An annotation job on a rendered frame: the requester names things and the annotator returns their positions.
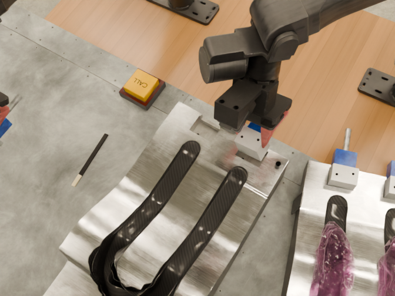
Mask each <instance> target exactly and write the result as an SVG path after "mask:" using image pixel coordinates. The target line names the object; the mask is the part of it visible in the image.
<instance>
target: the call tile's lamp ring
mask: <svg viewBox="0 0 395 296"><path fill-rule="evenodd" d="M138 69H139V68H138ZM140 70H141V69H140ZM142 71H143V70H142ZM145 73H147V72H145ZM147 74H149V73H147ZM149 75H151V74H149ZM151 76H153V75H151ZM153 77H155V76H153ZM155 78H157V77H155ZM157 79H158V81H159V82H160V84H159V86H158V87H157V88H156V89H155V91H154V92H153V93H152V94H151V96H150V97H149V99H148V100H147V101H146V102H143V101H141V100H139V99H137V98H135V97H133V96H131V95H130V94H128V93H126V92H124V91H123V90H124V88H123V87H122V89H121V90H120V91H119V92H120V93H122V94H123V95H125V96H127V97H129V98H131V99H133V100H135V101H137V102H138V103H140V104H142V105H144V106H147V104H148V103H149V102H150V100H151V99H152V98H153V97H154V95H155V94H156V92H157V91H158V90H159V89H160V87H161V86H162V85H163V84H164V81H162V80H160V79H159V78H157Z"/></svg>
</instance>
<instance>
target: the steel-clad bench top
mask: <svg viewBox="0 0 395 296"><path fill-rule="evenodd" d="M0 18H1V20H2V22H1V23H0V92H2V93H3V94H5V95H7V96H8V97H9V103H10V102H11V101H12V100H13V99H14V98H15V97H16V95H17V94H19V95H21V96H22V99H21V101H20V102H19V103H18V104H17V105H16V106H15V107H14V108H13V109H12V111H11V112H10V113H9V114H8V115H7V117H6V118H7V119H8V120H9V121H10V122H11V123H12V126H11V127H10V128H9V129H8V130H7V131H6V132H5V134H4V135H3V136H2V137H1V138H0V140H1V141H2V142H3V145H2V146H1V147H0V296H43V295H44V294H45V293H46V291H47V290H48V288H49V287H50V286H51V284H52V283H53V282H54V281H55V279H56V277H57V276H58V275H59V273H60V272H61V271H62V269H63V268H64V266H65V264H66V262H67V260H68V259H67V258H66V257H65V256H64V255H63V254H62V253H61V252H60V251H59V247H60V246H61V245H62V243H63V242H64V240H65V239H66V238H67V236H68V234H69V233H70V232H71V230H72V229H73V228H74V227H75V225H76V224H77V223H78V222H79V220H80V219H81V218H82V217H83V216H84V215H85V214H86V213H87V212H88V211H89V210H91V209H92V208H93V207H94V206H95V205H97V204H98V203H99V202H100V201H101V200H102V199H103V198H104V197H105V196H107V195H108V194H109V193H110V192H111V191H112V190H113V189H114V188H115V187H116V186H117V185H118V184H119V183H120V182H121V181H122V179H123V178H124V177H125V176H126V174H127V173H128V171H129V170H130V169H131V167H132V166H133V165H134V163H135V161H137V159H138V157H139V156H140V155H141V153H142V152H143V150H144V149H145V147H146V146H147V145H148V143H149V142H150V141H151V139H152V137H153V136H154V135H155V133H156V131H157V130H158V128H159V127H160V126H161V124H162V123H163V122H164V121H165V119H166V118H167V116H168V115H169V113H170V112H171V111H172V110H173V108H174V107H175V106H176V104H177V103H178V102H180V103H183V104H184V105H186V106H188V107H190V108H192V109H194V110H196V111H198V112H199V113H201V114H202V115H203V117H204V118H205V119H207V120H209V121H211V122H213V123H215V124H216V125H218V126H219V122H218V121H217V120H215V119H214V107H213V106H211V105H209V104H207V103H205V102H204V101H202V100H200V99H198V98H196V97H194V96H192V95H190V94H188V93H186V92H184V91H182V90H180V89H178V88H176V87H174V86H172V85H171V84H169V83H167V82H165V84H166V87H165V88H164V90H163V91H162V92H161V94H160V95H159V96H158V98H157V99H156V100H155V101H154V103H153V104H152V106H151V107H150V108H149V109H148V110H145V109H142V108H141V107H139V106H137V105H135V104H134V103H132V102H130V101H128V100H126V99H124V98H123V97H121V96H120V94H119V91H120V90H121V89H122V87H123V86H124V85H125V83H126V82H127V81H128V80H129V78H130V77H131V76H132V75H133V74H134V72H135V71H136V70H137V68H138V67H136V66H134V65H132V64H130V63H128V62H126V61H124V60H122V59H121V58H119V57H117V56H115V55H113V54H111V53H109V52H107V51H105V50H103V49H101V48H99V47H97V46H95V45H93V44H91V43H89V42H88V41H86V40H84V39H82V38H80V37H78V36H76V35H74V34H72V33H70V32H68V31H66V30H64V29H62V28H60V27H58V26H56V25H55V24H53V23H51V22H49V21H47V20H45V19H43V18H41V17H39V16H38V15H35V14H33V13H32V12H29V11H27V10H26V9H23V8H21V7H20V6H18V5H16V4H13V5H12V6H11V7H10V8H9V9H8V11H7V12H6V13H4V14H3V15H1V16H0ZM6 106H7V105H6ZM105 133H106V134H108V137H107V138H106V140H105V141H104V143H103V145H102V146H101V148H100V149H99V151H98V152H97V154H96V156H95V157H94V158H93V160H92V162H91V163H90V165H89V166H88V168H87V169H86V171H85V172H84V174H83V176H82V177H81V179H80V180H79V182H78V184H77V185H76V187H74V186H72V183H73V181H74V180H75V179H76V177H77V175H78V174H79V172H80V171H81V169H82V168H83V166H84V164H85V163H86V161H87V160H88V159H89V157H90V155H91V154H92V152H93V151H94V149H95V147H96V146H97V144H98V143H99V141H100V140H101V138H102V137H103V135H104V134H105ZM269 145H270V147H269V149H270V150H272V151H274V152H275V153H277V154H279V155H281V156H283V157H285V158H287V159H289V162H288V165H287V167H286V171H285V173H284V176H283V178H282V179H281V181H280V183H279V185H278V186H277V188H276V190H275V192H274V193H273V195H272V196H271V198H270V200H269V202H268V203H267V205H266V207H265V209H264V210H263V212H262V214H261V215H260V217H259V219H258V221H257V222H256V224H255V226H254V228H253V229H252V231H251V232H250V234H249V236H248V238H247V239H246V241H245V243H244V245H243V246H242V248H241V249H240V251H239V253H238V255H237V256H236V258H235V260H234V262H233V263H232V265H231V267H230V268H229V270H228V272H227V274H226V275H225V277H224V279H223V281H222V282H221V284H220V286H219V288H218V289H217V291H216V292H215V294H214V296H281V294H282V288H283V282H284V275H285V271H286V265H287V259H288V255H289V249H290V243H291V239H292V232H293V226H294V220H295V216H296V212H295V213H293V214H292V215H291V212H292V205H293V201H294V200H295V199H296V198H297V197H298V196H299V194H300V188H301V184H302V178H303V172H304V168H305V167H306V164H307V162H308V160H312V161H316V162H320V161H318V160H316V159H314V158H312V157H310V156H308V155H306V154H304V153H302V152H300V151H298V150H296V149H294V148H292V147H290V146H289V145H287V144H285V143H283V142H281V141H279V140H277V139H275V138H273V137H271V138H270V140H269Z"/></svg>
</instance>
